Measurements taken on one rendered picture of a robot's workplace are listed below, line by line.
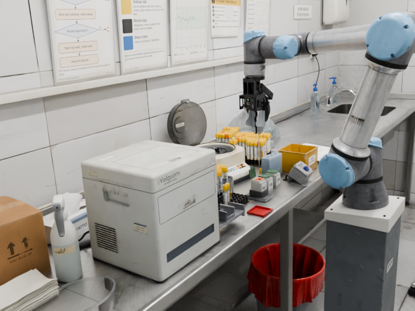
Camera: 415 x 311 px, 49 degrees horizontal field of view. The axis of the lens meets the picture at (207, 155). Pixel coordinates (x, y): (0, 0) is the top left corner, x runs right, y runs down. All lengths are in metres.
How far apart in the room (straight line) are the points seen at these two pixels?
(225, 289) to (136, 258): 1.11
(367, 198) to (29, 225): 1.04
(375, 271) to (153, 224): 0.80
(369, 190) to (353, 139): 0.25
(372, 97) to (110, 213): 0.79
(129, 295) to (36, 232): 0.32
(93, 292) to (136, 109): 0.94
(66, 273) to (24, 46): 0.76
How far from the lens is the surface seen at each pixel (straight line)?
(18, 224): 1.31
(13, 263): 1.34
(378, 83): 1.34
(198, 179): 1.27
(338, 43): 1.54
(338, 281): 1.71
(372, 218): 1.53
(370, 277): 1.66
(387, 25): 1.30
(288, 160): 2.02
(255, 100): 1.59
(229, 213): 1.51
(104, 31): 1.83
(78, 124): 1.77
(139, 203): 1.18
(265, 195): 1.74
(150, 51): 2.02
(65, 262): 1.29
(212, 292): 2.31
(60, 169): 1.75
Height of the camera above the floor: 1.53
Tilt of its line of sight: 16 degrees down
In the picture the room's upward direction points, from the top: 3 degrees counter-clockwise
